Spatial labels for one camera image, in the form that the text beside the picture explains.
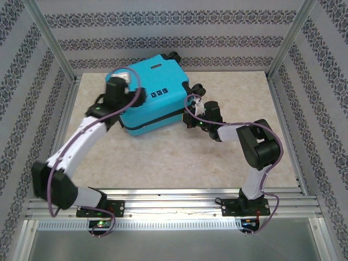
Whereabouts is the blue hard-shell suitcase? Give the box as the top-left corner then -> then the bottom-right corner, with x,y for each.
119,51 -> 207,137

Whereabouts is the perforated metal strip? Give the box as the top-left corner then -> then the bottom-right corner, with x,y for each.
36,219 -> 243,231

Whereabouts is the grey metal sheet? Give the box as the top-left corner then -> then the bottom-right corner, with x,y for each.
27,229 -> 323,261

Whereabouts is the aluminium side rail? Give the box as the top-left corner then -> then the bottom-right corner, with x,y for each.
40,76 -> 82,191
266,74 -> 310,194

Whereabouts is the aluminium cross rail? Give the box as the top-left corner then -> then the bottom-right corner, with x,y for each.
27,187 -> 326,218

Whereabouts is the aluminium frame post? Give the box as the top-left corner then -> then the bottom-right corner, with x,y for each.
266,0 -> 326,79
23,0 -> 77,82

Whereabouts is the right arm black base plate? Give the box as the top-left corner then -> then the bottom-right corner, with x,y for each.
221,197 -> 270,218

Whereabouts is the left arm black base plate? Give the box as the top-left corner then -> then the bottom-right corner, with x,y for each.
76,200 -> 126,218

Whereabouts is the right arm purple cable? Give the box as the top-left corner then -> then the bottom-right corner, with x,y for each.
184,93 -> 283,237

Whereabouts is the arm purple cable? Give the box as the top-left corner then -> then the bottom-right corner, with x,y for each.
46,66 -> 142,239
184,93 -> 283,237

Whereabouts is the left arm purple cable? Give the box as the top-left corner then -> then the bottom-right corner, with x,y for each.
46,66 -> 142,239

